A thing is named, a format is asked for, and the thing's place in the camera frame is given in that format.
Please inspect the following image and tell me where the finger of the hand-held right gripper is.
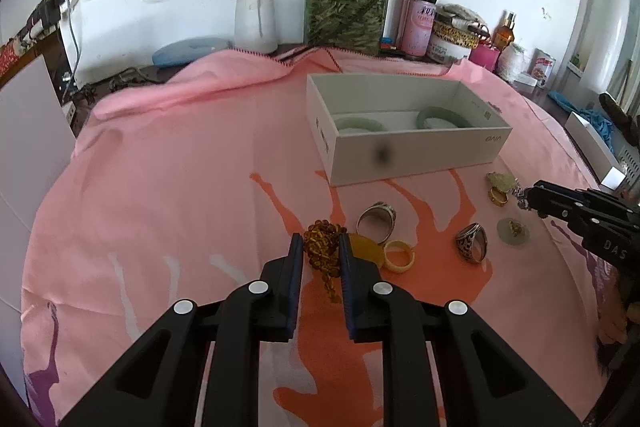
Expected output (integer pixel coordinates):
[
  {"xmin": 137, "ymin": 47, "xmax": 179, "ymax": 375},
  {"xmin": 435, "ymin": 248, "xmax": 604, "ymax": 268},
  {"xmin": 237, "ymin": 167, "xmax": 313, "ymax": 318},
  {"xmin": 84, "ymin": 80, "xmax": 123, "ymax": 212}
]
[
  {"xmin": 529, "ymin": 199, "xmax": 640, "ymax": 270},
  {"xmin": 531, "ymin": 179, "xmax": 640, "ymax": 222}
]

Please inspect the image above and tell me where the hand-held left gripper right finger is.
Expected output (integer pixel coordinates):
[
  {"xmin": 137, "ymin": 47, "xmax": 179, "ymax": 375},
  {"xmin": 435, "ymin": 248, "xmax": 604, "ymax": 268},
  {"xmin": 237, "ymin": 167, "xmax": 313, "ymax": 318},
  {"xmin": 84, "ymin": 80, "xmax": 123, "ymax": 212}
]
[{"xmin": 338, "ymin": 232, "xmax": 583, "ymax": 427}]

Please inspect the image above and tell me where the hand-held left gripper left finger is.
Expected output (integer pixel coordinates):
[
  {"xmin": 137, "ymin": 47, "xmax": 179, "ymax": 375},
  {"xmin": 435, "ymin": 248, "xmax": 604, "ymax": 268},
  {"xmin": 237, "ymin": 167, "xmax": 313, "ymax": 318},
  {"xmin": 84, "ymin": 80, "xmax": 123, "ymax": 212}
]
[{"xmin": 60, "ymin": 233, "xmax": 305, "ymax": 427}]

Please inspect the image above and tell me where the amber disc pendant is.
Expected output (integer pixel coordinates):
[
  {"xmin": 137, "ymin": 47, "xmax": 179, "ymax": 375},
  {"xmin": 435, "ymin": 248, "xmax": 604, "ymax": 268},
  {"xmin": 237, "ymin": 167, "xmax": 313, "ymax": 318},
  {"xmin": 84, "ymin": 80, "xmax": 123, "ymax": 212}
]
[{"xmin": 347, "ymin": 234, "xmax": 387, "ymax": 269}]

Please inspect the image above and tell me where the amber bead bracelet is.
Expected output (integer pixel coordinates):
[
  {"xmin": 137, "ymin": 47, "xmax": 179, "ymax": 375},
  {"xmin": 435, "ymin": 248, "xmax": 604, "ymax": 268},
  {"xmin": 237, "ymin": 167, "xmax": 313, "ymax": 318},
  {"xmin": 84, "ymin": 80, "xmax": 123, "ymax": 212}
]
[{"xmin": 302, "ymin": 219, "xmax": 348, "ymax": 305}]

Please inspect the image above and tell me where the cream yellow band ring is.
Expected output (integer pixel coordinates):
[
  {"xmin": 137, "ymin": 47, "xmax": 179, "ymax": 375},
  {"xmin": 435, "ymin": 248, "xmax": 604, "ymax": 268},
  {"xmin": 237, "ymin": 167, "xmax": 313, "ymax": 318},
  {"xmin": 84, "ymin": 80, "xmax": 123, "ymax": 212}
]
[{"xmin": 382, "ymin": 241, "xmax": 416, "ymax": 274}]

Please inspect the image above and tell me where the large silver ring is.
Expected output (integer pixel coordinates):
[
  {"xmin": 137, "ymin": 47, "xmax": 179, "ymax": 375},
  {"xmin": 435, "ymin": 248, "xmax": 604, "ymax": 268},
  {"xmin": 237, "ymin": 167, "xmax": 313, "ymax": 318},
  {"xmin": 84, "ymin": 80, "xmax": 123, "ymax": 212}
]
[{"xmin": 356, "ymin": 202, "xmax": 398, "ymax": 244}]

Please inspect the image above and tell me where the carved yellow-green jade pendant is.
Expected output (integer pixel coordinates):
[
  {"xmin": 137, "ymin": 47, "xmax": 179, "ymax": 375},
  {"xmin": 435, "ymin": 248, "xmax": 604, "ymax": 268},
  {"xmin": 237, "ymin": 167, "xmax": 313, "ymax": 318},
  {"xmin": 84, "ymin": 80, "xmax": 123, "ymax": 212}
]
[{"xmin": 487, "ymin": 172, "xmax": 527, "ymax": 208}]

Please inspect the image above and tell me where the jade disc pendant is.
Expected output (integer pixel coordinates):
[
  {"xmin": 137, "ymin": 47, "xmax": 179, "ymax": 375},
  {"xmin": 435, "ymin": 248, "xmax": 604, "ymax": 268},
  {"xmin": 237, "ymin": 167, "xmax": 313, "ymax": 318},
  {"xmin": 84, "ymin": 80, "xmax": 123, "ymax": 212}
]
[{"xmin": 500, "ymin": 218, "xmax": 531, "ymax": 247}]

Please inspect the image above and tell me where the patterned silver ring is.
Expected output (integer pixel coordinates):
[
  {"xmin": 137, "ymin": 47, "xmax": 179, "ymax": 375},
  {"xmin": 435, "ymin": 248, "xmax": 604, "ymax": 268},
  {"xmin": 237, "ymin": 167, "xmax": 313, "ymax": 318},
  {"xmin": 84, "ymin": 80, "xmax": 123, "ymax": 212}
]
[{"xmin": 455, "ymin": 223, "xmax": 488, "ymax": 264}]

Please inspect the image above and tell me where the white cardboard box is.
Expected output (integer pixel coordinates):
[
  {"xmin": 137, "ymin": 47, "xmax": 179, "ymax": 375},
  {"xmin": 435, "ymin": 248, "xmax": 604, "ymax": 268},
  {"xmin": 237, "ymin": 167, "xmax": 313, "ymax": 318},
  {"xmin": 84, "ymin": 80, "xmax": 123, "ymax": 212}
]
[{"xmin": 306, "ymin": 73, "xmax": 514, "ymax": 188}]

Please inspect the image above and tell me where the person's right hand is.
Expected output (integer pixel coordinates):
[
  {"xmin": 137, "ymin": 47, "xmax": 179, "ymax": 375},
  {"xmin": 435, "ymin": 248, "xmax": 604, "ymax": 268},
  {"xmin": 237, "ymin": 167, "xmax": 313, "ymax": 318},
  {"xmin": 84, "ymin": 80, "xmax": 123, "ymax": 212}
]
[{"xmin": 597, "ymin": 269, "xmax": 629, "ymax": 348}]

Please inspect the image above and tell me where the blue cloth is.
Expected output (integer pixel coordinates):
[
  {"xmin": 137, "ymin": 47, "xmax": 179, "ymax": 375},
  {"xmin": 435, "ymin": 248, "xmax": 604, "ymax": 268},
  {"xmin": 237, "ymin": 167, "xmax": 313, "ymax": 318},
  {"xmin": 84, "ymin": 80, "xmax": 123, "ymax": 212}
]
[{"xmin": 547, "ymin": 91, "xmax": 616, "ymax": 152}]

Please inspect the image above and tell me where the dark cloth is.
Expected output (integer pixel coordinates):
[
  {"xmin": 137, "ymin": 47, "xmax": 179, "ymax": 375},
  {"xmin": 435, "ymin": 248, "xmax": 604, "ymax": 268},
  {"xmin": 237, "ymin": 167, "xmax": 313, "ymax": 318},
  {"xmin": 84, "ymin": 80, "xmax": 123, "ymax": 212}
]
[{"xmin": 598, "ymin": 92, "xmax": 640, "ymax": 135}]

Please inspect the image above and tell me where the pink printed cloth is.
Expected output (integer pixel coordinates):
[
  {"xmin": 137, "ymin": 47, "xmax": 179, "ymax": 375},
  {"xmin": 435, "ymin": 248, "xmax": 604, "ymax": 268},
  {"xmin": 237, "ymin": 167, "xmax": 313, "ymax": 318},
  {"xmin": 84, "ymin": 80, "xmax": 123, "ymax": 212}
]
[{"xmin": 20, "ymin": 47, "xmax": 626, "ymax": 427}]

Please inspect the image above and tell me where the small white thread spool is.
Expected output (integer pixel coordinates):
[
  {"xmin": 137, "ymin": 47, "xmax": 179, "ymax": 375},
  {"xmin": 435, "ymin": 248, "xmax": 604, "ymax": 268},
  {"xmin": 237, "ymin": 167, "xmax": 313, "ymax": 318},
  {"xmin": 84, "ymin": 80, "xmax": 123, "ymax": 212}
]
[{"xmin": 497, "ymin": 47, "xmax": 526, "ymax": 80}]

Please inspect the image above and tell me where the pale green jade bangle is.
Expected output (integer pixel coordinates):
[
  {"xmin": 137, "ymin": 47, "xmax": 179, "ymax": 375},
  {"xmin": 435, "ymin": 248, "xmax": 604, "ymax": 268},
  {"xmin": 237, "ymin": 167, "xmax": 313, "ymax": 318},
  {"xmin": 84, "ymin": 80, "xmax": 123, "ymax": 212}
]
[
  {"xmin": 416, "ymin": 107, "xmax": 473, "ymax": 130},
  {"xmin": 334, "ymin": 117, "xmax": 388, "ymax": 136}
]

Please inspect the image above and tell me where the pink cup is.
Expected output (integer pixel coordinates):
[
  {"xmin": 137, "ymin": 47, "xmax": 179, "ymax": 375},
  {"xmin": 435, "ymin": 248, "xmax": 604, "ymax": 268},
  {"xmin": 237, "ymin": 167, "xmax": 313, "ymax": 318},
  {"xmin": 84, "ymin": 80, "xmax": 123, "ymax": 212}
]
[{"xmin": 468, "ymin": 43, "xmax": 502, "ymax": 70}]

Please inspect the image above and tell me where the amber perfume bottle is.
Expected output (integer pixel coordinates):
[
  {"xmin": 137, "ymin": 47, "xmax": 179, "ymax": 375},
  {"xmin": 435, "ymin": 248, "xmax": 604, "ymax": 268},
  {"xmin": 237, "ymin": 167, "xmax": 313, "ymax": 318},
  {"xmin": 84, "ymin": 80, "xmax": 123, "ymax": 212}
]
[{"xmin": 492, "ymin": 12, "xmax": 516, "ymax": 50}]

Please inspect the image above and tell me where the white plastic tub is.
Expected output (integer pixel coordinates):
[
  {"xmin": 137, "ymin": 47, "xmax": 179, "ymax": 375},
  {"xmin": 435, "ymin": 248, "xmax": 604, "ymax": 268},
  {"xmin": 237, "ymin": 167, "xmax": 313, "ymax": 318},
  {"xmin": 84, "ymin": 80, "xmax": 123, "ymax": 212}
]
[{"xmin": 426, "ymin": 34, "xmax": 473, "ymax": 64}]

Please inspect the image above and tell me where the round patterned tin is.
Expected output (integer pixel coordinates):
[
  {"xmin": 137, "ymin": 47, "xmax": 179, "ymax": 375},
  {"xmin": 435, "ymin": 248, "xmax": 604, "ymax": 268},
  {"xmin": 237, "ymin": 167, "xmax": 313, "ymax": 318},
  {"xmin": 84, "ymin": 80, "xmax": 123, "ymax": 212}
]
[{"xmin": 432, "ymin": 19, "xmax": 481, "ymax": 50}]

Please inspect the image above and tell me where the pink pen holder can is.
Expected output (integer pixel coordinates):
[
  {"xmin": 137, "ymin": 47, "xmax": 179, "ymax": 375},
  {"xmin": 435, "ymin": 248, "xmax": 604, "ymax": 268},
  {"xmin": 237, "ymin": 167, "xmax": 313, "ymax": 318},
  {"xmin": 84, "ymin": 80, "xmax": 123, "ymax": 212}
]
[{"xmin": 400, "ymin": 0, "xmax": 437, "ymax": 58}]

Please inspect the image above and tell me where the blue glasses case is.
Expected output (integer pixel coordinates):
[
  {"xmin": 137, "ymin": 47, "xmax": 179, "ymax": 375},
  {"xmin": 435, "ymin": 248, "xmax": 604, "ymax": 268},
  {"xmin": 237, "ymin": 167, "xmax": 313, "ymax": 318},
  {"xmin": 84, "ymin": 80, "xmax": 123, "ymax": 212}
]
[{"xmin": 151, "ymin": 37, "xmax": 232, "ymax": 68}]

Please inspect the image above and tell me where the white thread cone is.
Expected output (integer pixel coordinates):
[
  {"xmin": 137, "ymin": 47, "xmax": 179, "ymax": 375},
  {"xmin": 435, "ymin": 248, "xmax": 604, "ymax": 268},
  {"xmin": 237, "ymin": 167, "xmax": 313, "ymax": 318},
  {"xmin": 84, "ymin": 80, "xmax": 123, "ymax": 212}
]
[{"xmin": 234, "ymin": 0, "xmax": 278, "ymax": 54}]

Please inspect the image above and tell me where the green glass jar with leaves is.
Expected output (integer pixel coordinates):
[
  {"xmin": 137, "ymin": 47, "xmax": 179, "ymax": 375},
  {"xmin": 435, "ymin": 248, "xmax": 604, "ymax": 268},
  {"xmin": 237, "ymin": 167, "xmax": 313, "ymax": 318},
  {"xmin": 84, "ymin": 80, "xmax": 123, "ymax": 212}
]
[{"xmin": 303, "ymin": 0, "xmax": 391, "ymax": 55}]

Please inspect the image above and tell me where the white board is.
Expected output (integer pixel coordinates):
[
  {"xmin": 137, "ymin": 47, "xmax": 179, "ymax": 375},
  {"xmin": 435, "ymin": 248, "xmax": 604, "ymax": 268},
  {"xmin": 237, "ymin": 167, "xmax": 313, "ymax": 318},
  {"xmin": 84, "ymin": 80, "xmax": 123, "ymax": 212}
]
[{"xmin": 0, "ymin": 57, "xmax": 76, "ymax": 313}]

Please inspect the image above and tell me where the black plug adapter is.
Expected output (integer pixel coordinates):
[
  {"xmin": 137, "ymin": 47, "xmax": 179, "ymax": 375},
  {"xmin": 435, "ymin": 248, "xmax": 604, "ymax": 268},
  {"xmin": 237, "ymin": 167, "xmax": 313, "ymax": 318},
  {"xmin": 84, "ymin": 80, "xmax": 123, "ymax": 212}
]
[{"xmin": 37, "ymin": 0, "xmax": 68, "ymax": 26}]

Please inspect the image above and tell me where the white cable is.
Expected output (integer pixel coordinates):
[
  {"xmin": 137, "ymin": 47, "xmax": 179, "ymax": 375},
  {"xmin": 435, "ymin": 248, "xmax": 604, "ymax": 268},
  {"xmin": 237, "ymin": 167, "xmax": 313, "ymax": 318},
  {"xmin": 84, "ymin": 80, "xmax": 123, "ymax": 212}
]
[{"xmin": 69, "ymin": 7, "xmax": 85, "ymax": 82}]

